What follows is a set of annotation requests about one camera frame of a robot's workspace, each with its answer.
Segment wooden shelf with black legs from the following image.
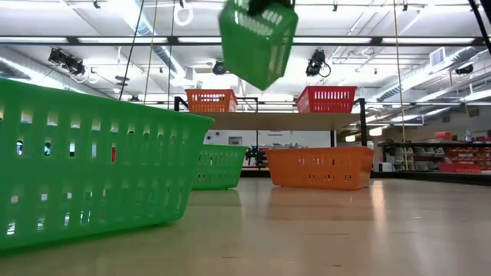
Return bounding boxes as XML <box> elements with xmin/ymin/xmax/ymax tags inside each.
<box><xmin>173</xmin><ymin>95</ymin><xmax>368</xmax><ymax>149</ymax></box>

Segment white ceiling vent box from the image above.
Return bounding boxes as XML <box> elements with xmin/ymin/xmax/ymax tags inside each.
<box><xmin>428</xmin><ymin>46</ymin><xmax>448</xmax><ymax>68</ymax></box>

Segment black metal table frame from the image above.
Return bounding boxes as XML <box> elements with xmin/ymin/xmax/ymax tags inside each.
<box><xmin>237</xmin><ymin>168</ymin><xmax>491</xmax><ymax>187</ymax></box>

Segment large grey duct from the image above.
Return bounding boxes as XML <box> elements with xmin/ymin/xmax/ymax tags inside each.
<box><xmin>0</xmin><ymin>44</ymin><xmax>101</xmax><ymax>97</ymax></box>

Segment thin hanging cord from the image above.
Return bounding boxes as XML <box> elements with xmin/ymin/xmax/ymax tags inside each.
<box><xmin>143</xmin><ymin>0</ymin><xmax>159</xmax><ymax>105</ymax></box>
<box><xmin>166</xmin><ymin>0</ymin><xmax>176</xmax><ymax>109</ymax></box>

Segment green plastic basket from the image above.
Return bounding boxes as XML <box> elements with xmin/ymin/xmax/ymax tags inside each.
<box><xmin>0</xmin><ymin>78</ymin><xmax>216</xmax><ymax>252</ymax></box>
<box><xmin>191</xmin><ymin>143</ymin><xmax>249</xmax><ymax>192</ymax></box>
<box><xmin>217</xmin><ymin>0</ymin><xmax>299</xmax><ymax>92</ymax></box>

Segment black hanging cable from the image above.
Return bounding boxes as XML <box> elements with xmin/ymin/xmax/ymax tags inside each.
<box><xmin>117</xmin><ymin>0</ymin><xmax>147</xmax><ymax>102</ymax></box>

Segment orange plastic basket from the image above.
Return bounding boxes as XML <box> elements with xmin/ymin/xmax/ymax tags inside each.
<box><xmin>184</xmin><ymin>88</ymin><xmax>239</xmax><ymax>113</ymax></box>
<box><xmin>264</xmin><ymin>146</ymin><xmax>375</xmax><ymax>192</ymax></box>

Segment black overhead frame bar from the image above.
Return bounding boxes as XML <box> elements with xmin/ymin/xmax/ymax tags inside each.
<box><xmin>0</xmin><ymin>34</ymin><xmax>491</xmax><ymax>48</ymax></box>

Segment storage shelving with bins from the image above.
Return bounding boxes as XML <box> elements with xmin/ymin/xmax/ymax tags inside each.
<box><xmin>377</xmin><ymin>130</ymin><xmax>491</xmax><ymax>174</ymax></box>

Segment tan hanging rope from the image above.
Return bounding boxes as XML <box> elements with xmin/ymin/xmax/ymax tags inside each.
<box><xmin>392</xmin><ymin>0</ymin><xmax>409</xmax><ymax>173</ymax></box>

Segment white cable loop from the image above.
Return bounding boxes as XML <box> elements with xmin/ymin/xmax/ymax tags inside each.
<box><xmin>173</xmin><ymin>2</ymin><xmax>195</xmax><ymax>28</ymax></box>

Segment silver air duct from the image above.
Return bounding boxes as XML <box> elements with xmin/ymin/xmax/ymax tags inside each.
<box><xmin>109</xmin><ymin>0</ymin><xmax>203</xmax><ymax>88</ymax></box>

